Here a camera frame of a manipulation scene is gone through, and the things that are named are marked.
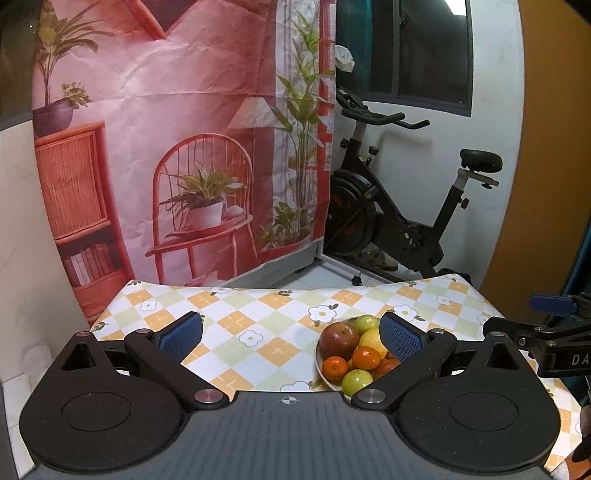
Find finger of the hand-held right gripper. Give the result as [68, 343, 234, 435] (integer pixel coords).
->
[529, 293, 591, 319]
[482, 316, 561, 354]

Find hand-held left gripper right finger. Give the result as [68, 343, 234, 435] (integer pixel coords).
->
[351, 311, 533, 411]

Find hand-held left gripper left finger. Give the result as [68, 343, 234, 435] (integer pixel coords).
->
[58, 311, 230, 411]

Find small red apple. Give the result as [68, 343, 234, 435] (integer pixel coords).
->
[374, 357, 400, 380]

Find yellow lemon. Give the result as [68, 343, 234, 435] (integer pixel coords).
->
[359, 328, 389, 358]

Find small orange tangerine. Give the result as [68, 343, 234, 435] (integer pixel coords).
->
[353, 346, 382, 371]

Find large green jujube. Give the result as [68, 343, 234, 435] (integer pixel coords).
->
[342, 369, 373, 397]

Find large red apple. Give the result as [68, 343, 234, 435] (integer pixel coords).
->
[320, 322, 360, 361]

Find large orange tangerine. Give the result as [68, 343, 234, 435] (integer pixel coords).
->
[322, 356, 349, 381]

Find cream round plate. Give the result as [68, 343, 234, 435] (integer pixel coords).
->
[315, 318, 402, 393]

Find checkered floral tablecloth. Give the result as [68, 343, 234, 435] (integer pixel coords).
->
[90, 272, 583, 472]

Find brown sandal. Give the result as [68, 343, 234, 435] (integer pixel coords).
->
[362, 250, 399, 271]

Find black exercise bike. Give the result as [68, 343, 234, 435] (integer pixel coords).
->
[323, 90, 504, 282]

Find orange wooden door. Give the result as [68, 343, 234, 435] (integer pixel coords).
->
[480, 0, 585, 319]

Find grey board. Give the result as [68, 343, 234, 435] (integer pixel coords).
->
[231, 240, 324, 289]

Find dark glass window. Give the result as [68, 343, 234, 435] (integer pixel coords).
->
[369, 0, 474, 116]

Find teal window curtain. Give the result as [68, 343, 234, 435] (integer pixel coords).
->
[336, 0, 372, 100]

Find white wheeled frame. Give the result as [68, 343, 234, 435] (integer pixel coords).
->
[323, 258, 365, 286]

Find printed wall tapestry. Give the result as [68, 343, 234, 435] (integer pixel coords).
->
[30, 0, 338, 324]

